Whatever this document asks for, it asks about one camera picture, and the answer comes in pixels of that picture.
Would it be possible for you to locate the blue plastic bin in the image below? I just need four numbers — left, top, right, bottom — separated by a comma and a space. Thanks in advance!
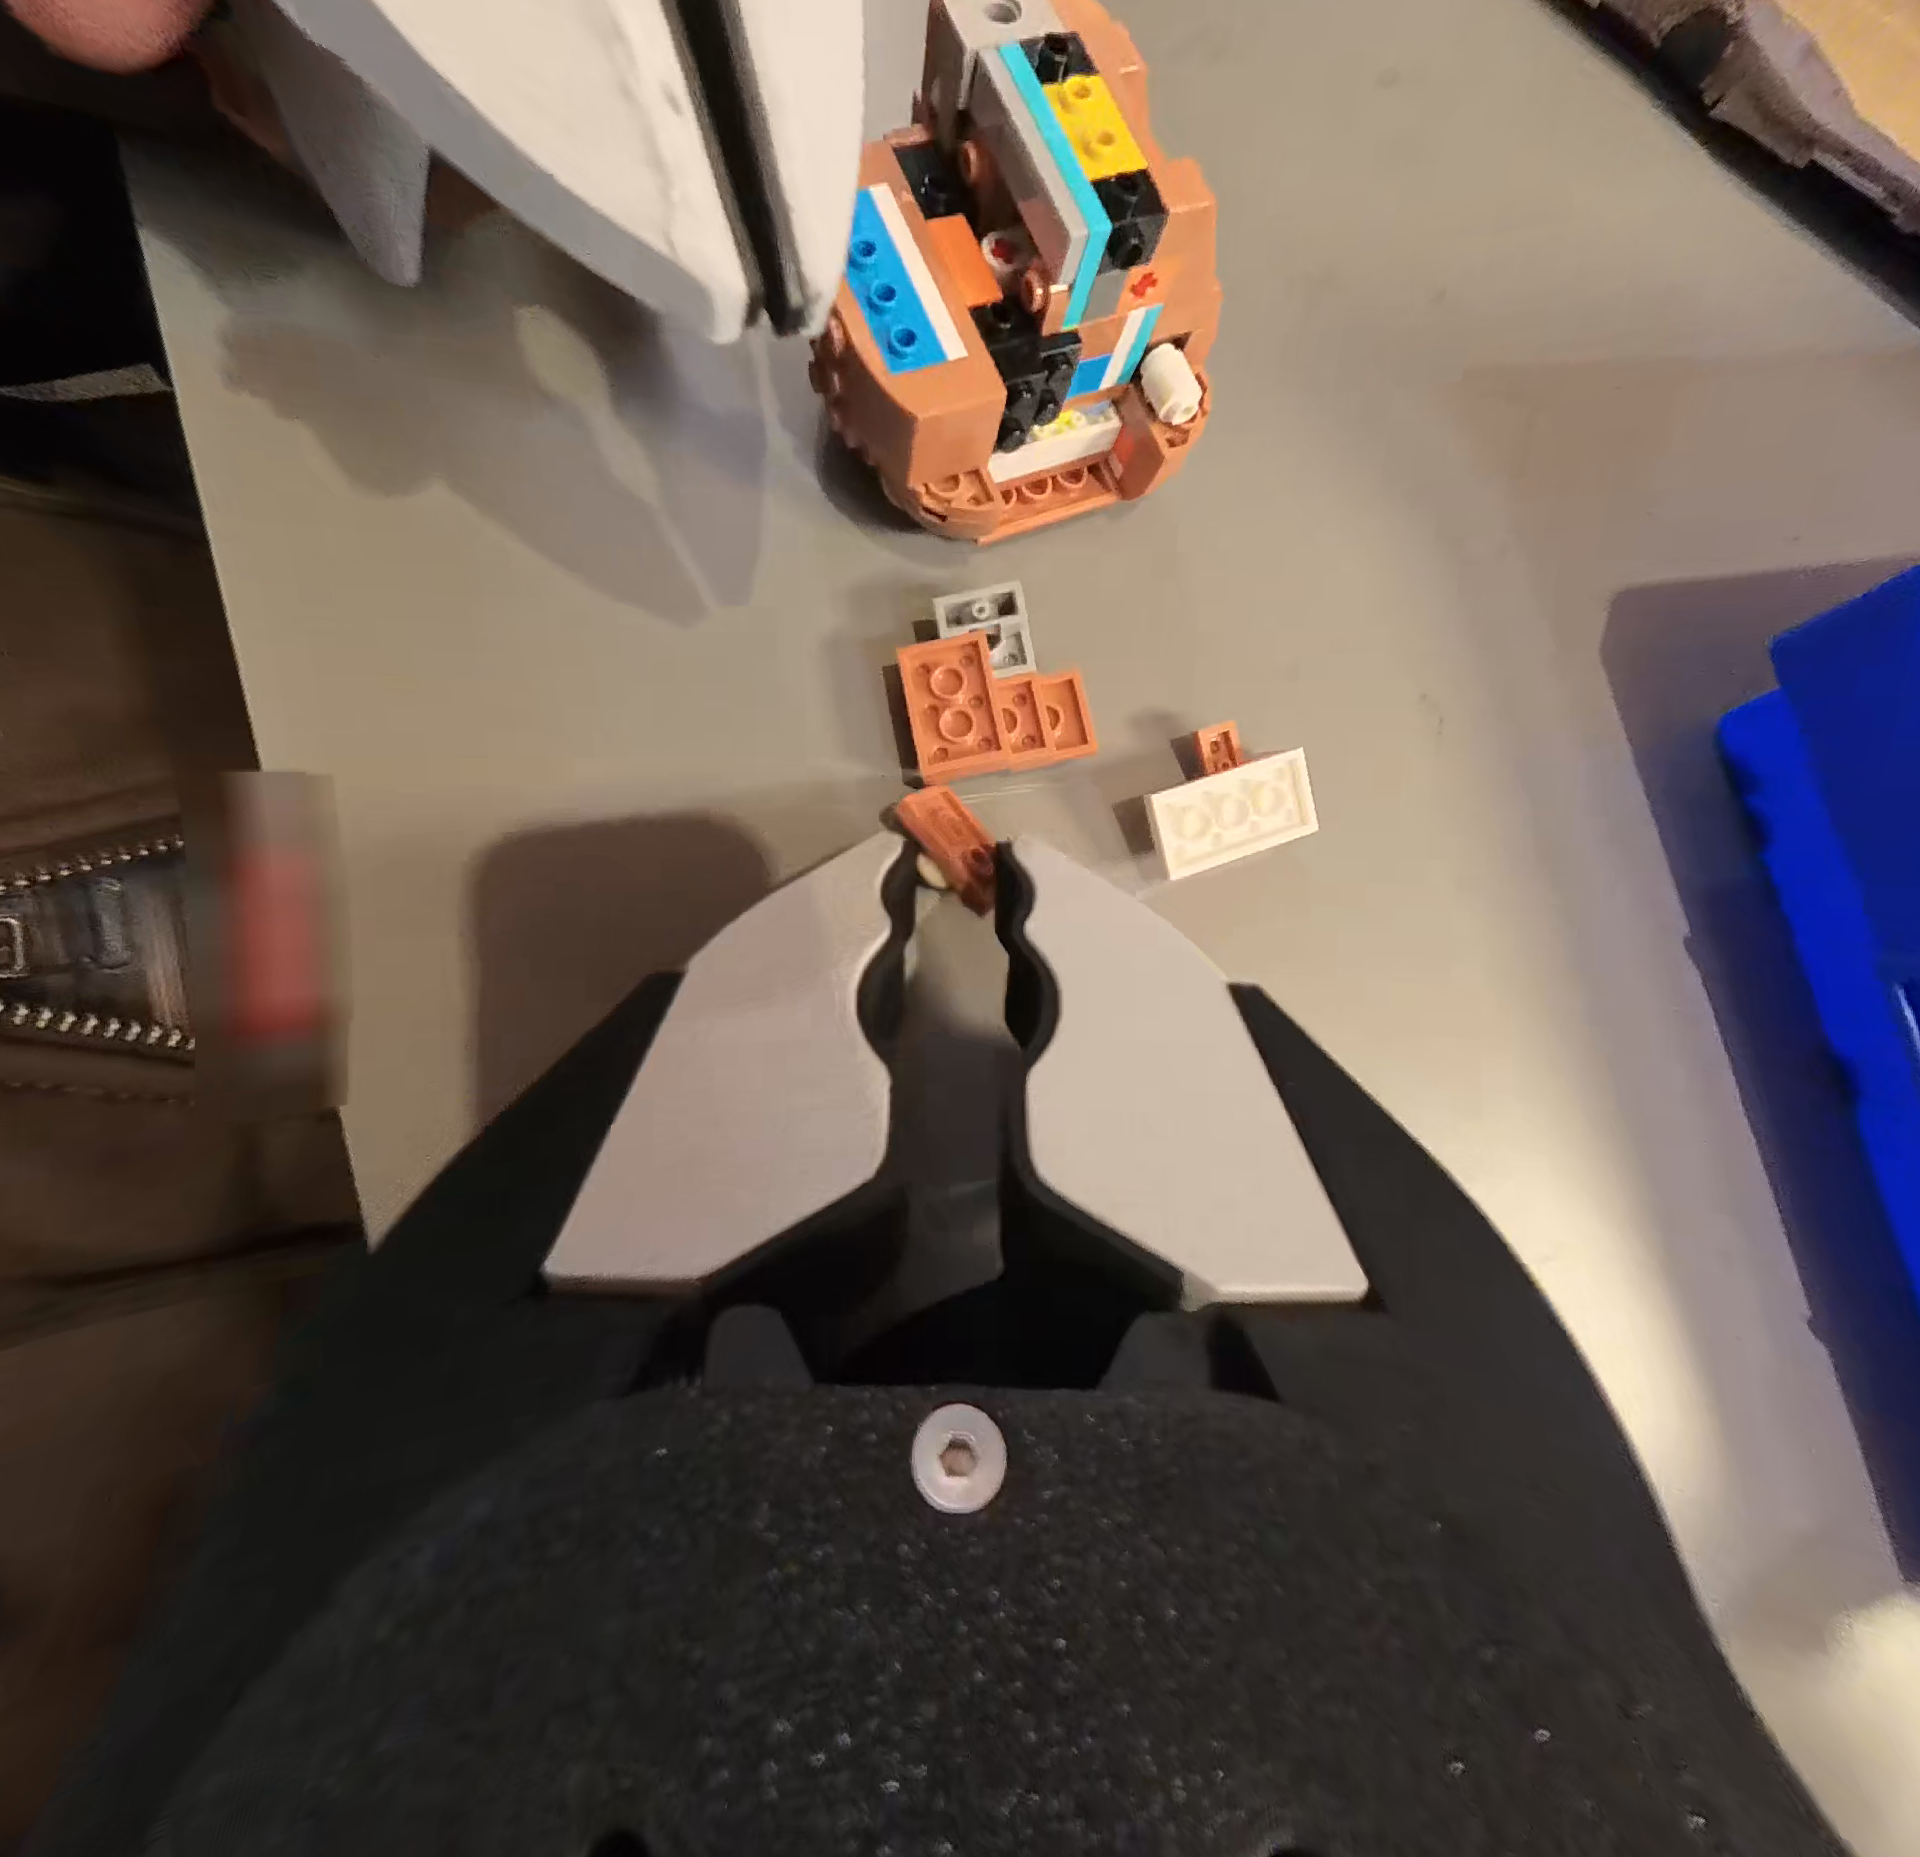
1715, 562, 1920, 1573

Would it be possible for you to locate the brown brick assembly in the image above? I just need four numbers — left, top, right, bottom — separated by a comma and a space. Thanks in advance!
889, 581, 1102, 775

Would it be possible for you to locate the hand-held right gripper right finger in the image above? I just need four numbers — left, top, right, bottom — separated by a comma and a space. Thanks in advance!
998, 831, 1379, 1350

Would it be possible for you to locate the small brown bracket piece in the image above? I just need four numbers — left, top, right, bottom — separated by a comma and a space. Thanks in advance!
892, 786, 1004, 905

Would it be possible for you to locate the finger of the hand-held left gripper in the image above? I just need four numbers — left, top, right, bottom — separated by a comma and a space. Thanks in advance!
672, 0, 873, 338
206, 0, 759, 346

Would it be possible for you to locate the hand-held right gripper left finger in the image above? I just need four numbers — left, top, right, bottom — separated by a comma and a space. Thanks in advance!
541, 831, 914, 1350

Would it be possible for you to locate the white brick plate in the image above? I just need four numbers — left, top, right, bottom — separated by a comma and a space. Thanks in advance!
1144, 744, 1326, 887

